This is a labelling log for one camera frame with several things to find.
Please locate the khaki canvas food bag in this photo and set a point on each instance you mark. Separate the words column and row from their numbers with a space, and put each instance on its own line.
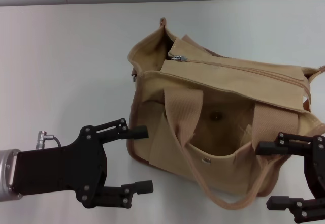
column 177, row 158

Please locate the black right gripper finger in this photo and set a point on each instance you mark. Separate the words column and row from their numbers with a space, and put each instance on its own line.
column 289, row 145
column 304, row 208

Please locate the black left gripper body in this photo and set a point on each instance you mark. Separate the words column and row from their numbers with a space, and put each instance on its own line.
column 61, row 168

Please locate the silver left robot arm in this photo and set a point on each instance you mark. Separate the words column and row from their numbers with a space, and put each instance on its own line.
column 5, row 173

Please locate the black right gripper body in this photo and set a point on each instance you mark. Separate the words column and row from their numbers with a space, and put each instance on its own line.
column 317, row 168

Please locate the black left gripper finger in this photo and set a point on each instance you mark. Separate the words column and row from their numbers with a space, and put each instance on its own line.
column 119, row 196
column 114, row 130

